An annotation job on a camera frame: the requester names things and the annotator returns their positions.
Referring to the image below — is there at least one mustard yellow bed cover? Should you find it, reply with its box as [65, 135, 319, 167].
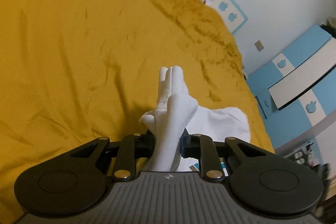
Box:
[1, 0, 273, 223]

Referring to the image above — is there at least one blue and white wardrobe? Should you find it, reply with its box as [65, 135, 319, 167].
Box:
[247, 25, 335, 149]

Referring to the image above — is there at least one beige wall switch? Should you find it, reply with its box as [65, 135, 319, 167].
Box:
[255, 40, 264, 52]

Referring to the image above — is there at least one shelf with toys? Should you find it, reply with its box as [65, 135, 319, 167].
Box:
[284, 138, 326, 168]

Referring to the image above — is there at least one white t-shirt with print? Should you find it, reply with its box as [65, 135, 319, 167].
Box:
[139, 66, 251, 172]

